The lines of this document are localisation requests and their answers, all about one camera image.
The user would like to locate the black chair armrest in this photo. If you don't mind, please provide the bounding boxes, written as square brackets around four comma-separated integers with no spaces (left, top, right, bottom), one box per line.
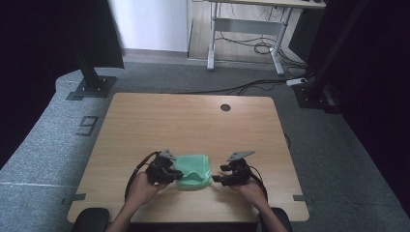
[270,206,294,232]
[71,207,111,232]

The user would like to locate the black metal stand with base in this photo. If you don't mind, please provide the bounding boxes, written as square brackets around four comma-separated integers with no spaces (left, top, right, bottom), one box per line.
[66,42,117,102]
[292,0,370,114]

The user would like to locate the grey tape strip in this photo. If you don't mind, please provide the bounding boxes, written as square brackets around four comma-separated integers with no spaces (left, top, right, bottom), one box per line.
[61,192,87,206]
[292,193,314,206]

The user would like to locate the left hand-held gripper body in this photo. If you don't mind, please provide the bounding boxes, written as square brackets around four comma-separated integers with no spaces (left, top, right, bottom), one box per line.
[145,149,178,186]

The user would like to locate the grey metal frame desk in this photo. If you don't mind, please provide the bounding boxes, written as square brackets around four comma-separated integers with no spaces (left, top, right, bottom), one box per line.
[192,0,327,77]

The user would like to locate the long black floor cable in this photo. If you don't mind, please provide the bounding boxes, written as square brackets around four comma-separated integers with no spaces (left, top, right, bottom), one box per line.
[160,74,312,97]

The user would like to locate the tangled black cables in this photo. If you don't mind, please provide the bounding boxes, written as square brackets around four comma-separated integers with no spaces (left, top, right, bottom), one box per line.
[215,30,308,71]

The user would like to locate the person's left hand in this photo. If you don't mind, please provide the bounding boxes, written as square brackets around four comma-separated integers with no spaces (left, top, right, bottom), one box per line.
[126,172,169,208]

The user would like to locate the black computer tower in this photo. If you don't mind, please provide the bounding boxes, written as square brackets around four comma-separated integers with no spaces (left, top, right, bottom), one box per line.
[287,8,321,63]

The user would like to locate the green cloth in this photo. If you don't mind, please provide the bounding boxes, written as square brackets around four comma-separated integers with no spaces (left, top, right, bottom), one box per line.
[172,154,214,189]

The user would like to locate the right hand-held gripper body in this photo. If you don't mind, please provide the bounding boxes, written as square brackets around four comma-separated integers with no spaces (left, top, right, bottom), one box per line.
[221,150,256,188]

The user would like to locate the person's right hand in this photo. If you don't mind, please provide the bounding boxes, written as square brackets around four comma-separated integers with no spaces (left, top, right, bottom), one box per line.
[229,179,268,211]

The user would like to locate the black curtain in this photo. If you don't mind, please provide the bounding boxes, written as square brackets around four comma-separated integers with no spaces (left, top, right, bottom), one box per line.
[0,0,126,170]
[306,0,410,220]

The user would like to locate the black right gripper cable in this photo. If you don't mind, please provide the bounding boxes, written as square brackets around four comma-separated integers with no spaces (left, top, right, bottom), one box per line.
[246,165,270,203]

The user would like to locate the white power strip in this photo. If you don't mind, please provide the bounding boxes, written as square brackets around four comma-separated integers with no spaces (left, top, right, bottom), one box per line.
[285,77,308,88]

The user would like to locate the dark floor socket box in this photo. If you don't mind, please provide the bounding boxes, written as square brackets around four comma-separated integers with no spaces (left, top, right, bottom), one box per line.
[74,115,100,137]

